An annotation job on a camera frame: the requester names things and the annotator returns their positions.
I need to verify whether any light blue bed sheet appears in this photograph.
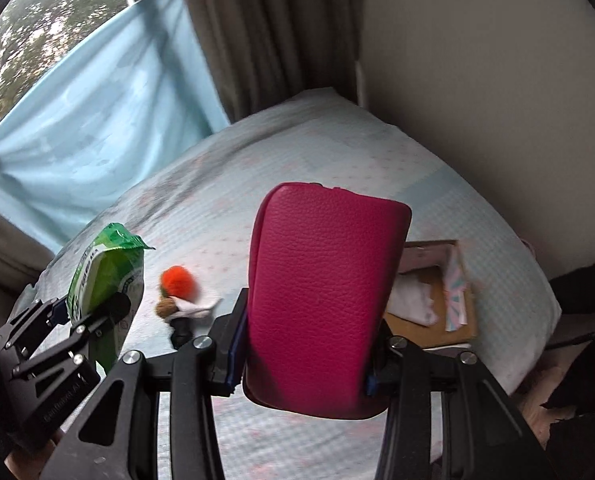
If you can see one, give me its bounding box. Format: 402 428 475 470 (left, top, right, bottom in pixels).
37 90 560 479

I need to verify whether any pink cardboard box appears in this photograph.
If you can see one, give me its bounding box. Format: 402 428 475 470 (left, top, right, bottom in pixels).
384 240 477 349

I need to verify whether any light blue hanging cloth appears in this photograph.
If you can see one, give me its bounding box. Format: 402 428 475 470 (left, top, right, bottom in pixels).
0 0 229 252

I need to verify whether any window with trees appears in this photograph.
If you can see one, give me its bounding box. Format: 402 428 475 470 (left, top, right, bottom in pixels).
0 0 136 122

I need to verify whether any black sock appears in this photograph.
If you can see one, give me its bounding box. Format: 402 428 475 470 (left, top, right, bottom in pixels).
168 318 194 350

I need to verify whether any magenta leather pouch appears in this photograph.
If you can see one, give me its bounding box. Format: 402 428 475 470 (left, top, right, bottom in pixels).
244 182 412 419

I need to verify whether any left brown curtain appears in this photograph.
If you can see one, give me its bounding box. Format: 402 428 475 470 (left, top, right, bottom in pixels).
0 194 56 296

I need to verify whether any brown curtain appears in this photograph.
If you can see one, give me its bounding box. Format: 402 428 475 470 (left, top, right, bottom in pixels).
186 0 363 122
0 194 56 296

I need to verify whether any green wet wipes pack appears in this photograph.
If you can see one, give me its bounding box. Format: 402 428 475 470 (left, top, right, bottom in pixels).
66 222 151 372

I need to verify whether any white paper in box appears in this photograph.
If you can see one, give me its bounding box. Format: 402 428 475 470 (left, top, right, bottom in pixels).
386 274 439 327

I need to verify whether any orange pompom plush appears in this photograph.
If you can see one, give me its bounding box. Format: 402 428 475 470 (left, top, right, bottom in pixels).
160 266 198 302

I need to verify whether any brown fuzzy plush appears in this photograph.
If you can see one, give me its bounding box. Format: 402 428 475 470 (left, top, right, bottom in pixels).
154 297 179 320

